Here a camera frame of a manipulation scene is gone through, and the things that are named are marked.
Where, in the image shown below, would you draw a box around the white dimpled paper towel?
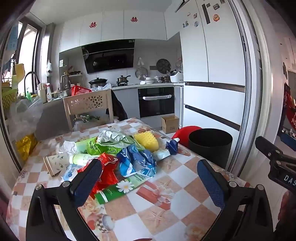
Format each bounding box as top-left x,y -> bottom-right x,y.
60,140 -> 79,156

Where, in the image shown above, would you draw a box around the red plastic basket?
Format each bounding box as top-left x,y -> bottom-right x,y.
70,85 -> 93,97

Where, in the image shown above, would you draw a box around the white and light green bottle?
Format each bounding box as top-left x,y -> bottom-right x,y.
69,153 -> 100,166

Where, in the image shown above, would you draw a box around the checkered tablecloth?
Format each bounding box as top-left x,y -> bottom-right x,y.
6,117 -> 253,241

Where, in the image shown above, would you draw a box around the round dark multi-cup pan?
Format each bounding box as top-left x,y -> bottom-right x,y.
156,58 -> 171,71

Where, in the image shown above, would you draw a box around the white spray bottle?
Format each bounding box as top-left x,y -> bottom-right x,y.
45,83 -> 53,103

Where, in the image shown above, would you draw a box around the paper cup with leaf print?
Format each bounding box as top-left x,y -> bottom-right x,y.
43,155 -> 70,177

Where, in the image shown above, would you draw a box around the blue and white snack packet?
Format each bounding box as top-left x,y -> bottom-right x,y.
116,144 -> 158,178

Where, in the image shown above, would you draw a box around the black trash bin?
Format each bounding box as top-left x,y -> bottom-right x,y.
188,128 -> 233,169

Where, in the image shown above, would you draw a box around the yellow plastic bag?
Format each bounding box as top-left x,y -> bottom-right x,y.
15,134 -> 39,163

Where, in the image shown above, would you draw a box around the black kitchen faucet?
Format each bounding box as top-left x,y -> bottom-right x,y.
24,72 -> 41,96

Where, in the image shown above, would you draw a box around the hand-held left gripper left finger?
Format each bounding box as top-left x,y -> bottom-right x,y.
26,159 -> 103,241

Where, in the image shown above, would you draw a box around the white refrigerator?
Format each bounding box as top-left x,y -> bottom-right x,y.
179,0 -> 251,145

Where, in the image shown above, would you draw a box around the red hanging banner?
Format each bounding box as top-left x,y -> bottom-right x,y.
283,83 -> 296,131

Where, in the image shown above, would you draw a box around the small blue and white wrapper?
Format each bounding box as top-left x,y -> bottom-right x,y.
153,138 -> 180,161

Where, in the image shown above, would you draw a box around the wooden chair with cutout back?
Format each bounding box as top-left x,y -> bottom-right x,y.
63,89 -> 115,132

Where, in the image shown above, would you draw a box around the red snack wrapper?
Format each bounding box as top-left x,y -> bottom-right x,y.
77,153 -> 120,198

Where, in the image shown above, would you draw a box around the clear plastic bag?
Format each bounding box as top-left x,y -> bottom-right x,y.
9,97 -> 45,142

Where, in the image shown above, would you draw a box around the blue and white wipes packet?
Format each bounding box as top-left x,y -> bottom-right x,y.
61,164 -> 84,183

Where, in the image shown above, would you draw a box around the red plastic stool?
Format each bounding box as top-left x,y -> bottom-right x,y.
171,126 -> 203,149

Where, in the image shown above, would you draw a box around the black range hood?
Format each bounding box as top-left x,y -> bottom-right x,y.
81,39 -> 135,75

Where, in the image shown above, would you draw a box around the cardboard box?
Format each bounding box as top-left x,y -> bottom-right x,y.
161,115 -> 180,134

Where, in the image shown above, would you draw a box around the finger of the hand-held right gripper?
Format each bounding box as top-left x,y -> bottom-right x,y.
277,128 -> 296,146
255,136 -> 296,165

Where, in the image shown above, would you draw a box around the silver and green foil bag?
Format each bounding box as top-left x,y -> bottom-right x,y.
97,130 -> 139,150

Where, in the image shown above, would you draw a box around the yellow plastic basket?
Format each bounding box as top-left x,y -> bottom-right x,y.
1,87 -> 18,110

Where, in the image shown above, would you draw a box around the green tube with daisy print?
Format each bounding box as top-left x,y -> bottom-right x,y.
94,175 -> 149,205

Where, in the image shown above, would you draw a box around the light green snack bag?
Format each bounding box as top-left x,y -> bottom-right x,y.
76,137 -> 104,156

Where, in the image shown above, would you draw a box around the black jacket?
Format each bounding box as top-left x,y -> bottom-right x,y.
106,89 -> 128,121

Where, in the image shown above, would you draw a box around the bag of green vegetables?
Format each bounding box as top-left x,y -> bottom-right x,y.
74,114 -> 110,124

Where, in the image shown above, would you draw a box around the yellow foam fruit net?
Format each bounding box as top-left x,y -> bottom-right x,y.
134,131 -> 160,153

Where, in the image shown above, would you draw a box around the black wok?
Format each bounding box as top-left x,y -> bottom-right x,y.
88,77 -> 109,86

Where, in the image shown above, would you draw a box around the white rice cooker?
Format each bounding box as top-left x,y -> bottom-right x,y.
170,69 -> 184,83

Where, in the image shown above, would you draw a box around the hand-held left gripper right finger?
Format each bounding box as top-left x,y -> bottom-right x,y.
196,159 -> 274,241

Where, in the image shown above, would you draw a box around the black built-in oven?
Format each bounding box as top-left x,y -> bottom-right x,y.
138,87 -> 175,119

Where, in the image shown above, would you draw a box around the chopstick holder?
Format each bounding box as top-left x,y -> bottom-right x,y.
37,83 -> 47,104

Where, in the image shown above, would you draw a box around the white wall cabinets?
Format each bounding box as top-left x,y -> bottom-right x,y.
59,9 -> 168,53

